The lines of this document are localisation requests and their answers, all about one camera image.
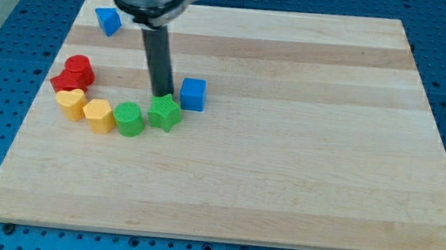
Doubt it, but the red block behind cylinder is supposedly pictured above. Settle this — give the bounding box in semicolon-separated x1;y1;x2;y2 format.
50;69;88;93

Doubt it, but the green cylinder block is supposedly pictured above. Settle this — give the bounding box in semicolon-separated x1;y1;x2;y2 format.
114;102;145;137

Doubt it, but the yellow heart block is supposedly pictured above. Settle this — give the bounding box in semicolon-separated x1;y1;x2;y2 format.
55;89;87;122

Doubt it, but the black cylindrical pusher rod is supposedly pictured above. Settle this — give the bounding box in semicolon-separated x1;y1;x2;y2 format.
142;26;174;97

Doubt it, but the blue triangle block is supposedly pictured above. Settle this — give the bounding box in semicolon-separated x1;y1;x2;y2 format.
95;7;122;37

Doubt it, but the yellow pentagon block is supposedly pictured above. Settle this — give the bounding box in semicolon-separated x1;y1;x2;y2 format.
83;99;117;134

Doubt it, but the blue cube block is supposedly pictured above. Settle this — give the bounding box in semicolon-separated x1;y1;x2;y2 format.
179;78;207;112

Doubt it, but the green star block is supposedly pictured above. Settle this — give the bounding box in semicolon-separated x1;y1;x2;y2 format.
148;93;182;132

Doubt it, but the wooden board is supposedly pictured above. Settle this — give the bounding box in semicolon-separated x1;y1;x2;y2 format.
0;5;446;250

